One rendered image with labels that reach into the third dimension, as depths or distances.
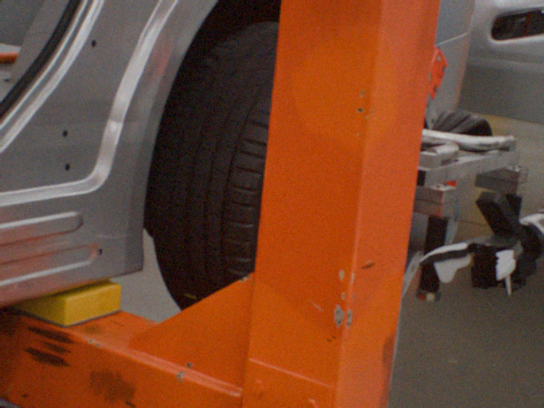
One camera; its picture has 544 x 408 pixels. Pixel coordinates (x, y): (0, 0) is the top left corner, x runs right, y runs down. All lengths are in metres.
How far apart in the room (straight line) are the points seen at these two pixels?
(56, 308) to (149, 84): 0.40
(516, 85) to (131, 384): 3.04
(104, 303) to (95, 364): 0.14
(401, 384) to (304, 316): 2.16
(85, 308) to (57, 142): 0.29
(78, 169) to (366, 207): 0.55
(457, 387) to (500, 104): 1.35
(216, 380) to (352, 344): 0.25
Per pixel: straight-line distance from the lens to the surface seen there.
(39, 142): 1.72
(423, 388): 3.64
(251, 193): 1.92
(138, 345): 1.73
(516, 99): 4.54
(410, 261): 2.35
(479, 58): 4.52
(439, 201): 1.87
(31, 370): 1.88
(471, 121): 2.19
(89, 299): 1.85
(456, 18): 2.84
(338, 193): 1.44
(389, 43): 1.42
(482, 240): 1.83
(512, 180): 2.19
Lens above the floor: 1.29
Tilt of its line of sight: 12 degrees down
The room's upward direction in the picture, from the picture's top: 6 degrees clockwise
